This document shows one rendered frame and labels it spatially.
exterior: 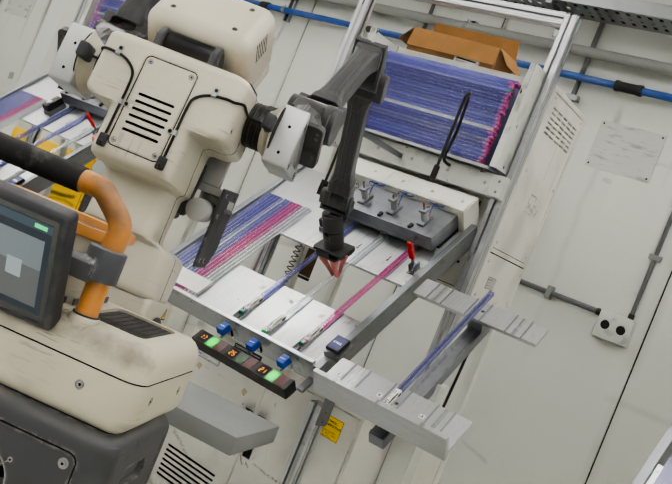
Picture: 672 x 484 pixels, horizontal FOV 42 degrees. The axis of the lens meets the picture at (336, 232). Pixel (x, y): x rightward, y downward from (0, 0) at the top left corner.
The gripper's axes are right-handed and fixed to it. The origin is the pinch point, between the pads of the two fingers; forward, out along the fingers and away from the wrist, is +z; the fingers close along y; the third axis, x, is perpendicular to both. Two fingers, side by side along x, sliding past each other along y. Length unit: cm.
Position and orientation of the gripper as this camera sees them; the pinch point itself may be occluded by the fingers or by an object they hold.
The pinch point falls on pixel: (335, 273)
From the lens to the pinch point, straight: 243.8
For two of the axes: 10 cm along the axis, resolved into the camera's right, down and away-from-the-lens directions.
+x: -6.4, 4.2, -6.4
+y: -7.7, -3.0, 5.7
